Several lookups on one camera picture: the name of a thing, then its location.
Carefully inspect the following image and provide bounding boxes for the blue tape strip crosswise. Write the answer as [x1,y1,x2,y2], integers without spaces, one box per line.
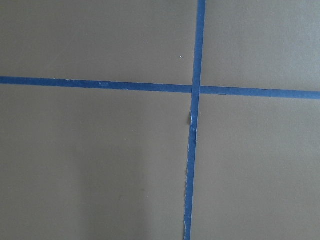
[0,76,320,100]

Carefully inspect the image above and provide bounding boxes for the blue tape strip lengthwise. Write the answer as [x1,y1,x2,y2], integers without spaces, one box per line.
[183,0,206,240]

